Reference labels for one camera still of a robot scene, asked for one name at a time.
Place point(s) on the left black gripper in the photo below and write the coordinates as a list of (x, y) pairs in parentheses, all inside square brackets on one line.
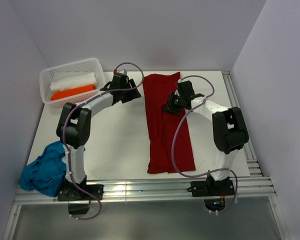
[(134, 94)]

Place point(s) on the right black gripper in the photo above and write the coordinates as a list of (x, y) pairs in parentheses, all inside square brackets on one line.
[(170, 106)]

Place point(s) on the dark red t shirt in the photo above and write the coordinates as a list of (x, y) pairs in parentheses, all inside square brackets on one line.
[(162, 127)]

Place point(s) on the white plastic basket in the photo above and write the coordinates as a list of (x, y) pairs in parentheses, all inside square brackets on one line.
[(49, 75)]

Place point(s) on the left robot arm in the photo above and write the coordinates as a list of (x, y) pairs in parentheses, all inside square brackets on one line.
[(74, 128)]

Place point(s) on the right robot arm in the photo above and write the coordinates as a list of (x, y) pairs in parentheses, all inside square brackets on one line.
[(229, 129)]

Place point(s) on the rolled white t shirt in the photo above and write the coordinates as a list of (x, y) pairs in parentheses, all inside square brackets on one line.
[(74, 82)]

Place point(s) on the rolled orange t shirt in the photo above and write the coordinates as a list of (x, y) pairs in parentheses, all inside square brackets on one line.
[(72, 92)]

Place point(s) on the teal blue t shirt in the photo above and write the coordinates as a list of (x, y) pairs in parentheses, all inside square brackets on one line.
[(47, 172)]

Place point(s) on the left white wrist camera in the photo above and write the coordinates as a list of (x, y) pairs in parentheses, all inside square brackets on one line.
[(120, 71)]

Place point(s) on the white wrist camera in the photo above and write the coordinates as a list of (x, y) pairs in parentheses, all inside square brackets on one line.
[(180, 81), (120, 71)]

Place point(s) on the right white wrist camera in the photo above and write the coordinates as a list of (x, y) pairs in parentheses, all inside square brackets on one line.
[(180, 81)]

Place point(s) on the right side aluminium rail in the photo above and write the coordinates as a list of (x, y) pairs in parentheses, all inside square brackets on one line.
[(251, 159)]

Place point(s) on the aluminium rail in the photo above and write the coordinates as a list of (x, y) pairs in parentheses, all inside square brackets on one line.
[(251, 159), (151, 190)]

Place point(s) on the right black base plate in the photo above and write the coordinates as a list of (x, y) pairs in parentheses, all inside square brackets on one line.
[(211, 188)]

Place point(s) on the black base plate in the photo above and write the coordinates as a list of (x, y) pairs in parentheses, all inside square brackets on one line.
[(71, 193), (211, 188)]

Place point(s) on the front aluminium rail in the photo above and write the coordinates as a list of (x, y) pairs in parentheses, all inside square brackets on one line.
[(151, 190)]

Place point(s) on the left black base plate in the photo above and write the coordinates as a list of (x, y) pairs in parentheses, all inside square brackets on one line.
[(71, 193)]

